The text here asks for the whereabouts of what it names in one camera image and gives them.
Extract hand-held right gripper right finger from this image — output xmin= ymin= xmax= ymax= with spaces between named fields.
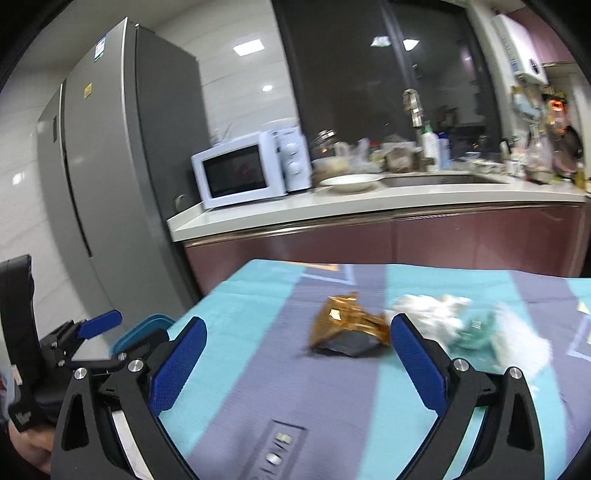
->
xmin=389 ymin=313 xmax=546 ymax=480

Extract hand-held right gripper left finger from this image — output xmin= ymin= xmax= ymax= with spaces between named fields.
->
xmin=50 ymin=316 xmax=208 ymax=480

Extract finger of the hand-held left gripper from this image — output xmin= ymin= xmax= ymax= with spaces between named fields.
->
xmin=69 ymin=311 xmax=123 ymax=342
xmin=58 ymin=352 xmax=129 ymax=376

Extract teal-rimmed bin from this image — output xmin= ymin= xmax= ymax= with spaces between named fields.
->
xmin=113 ymin=314 xmax=177 ymax=366

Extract clear green-edged wrapper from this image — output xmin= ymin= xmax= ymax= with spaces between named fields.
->
xmin=455 ymin=308 xmax=502 ymax=354

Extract orange plastic wrapper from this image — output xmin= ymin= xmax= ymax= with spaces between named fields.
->
xmin=308 ymin=292 xmax=393 ymax=358

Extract person's left hand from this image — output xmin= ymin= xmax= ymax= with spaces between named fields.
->
xmin=9 ymin=425 xmax=52 ymax=474

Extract blue and purple tablecloth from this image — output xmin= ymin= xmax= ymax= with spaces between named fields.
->
xmin=157 ymin=258 xmax=591 ymax=480

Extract table power socket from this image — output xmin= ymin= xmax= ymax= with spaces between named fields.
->
xmin=249 ymin=419 xmax=308 ymax=480

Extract maroon base cabinets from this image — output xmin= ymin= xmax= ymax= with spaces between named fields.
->
xmin=182 ymin=203 xmax=591 ymax=296

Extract grey refrigerator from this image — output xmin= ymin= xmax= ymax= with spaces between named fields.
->
xmin=37 ymin=17 xmax=212 ymax=324

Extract white kitchen countertop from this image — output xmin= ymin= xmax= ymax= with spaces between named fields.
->
xmin=166 ymin=178 xmax=591 ymax=243

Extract steel kitchen sink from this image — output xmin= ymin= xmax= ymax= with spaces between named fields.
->
xmin=381 ymin=173 xmax=509 ymax=188

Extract white oval plate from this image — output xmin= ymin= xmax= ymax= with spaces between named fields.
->
xmin=320 ymin=174 xmax=385 ymax=193

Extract white microwave oven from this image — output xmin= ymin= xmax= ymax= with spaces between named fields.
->
xmin=191 ymin=128 xmax=313 ymax=211

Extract white pump bottle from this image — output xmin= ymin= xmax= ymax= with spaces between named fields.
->
xmin=421 ymin=121 xmax=441 ymax=171

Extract glass storage jar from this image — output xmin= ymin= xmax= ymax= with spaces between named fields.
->
xmin=309 ymin=130 xmax=341 ymax=160

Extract black frying pan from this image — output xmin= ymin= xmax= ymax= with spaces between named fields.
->
xmin=553 ymin=124 xmax=585 ymax=172

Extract dark kitchen window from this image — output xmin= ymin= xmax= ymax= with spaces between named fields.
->
xmin=272 ymin=0 xmax=502 ymax=153

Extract orange grater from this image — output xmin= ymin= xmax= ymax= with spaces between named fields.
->
xmin=549 ymin=95 xmax=570 ymax=136

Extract white water heater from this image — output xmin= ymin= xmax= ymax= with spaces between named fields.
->
xmin=492 ymin=14 xmax=550 ymax=86

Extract maroon wall cabinet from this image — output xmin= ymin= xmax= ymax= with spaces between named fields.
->
xmin=512 ymin=4 xmax=578 ymax=66

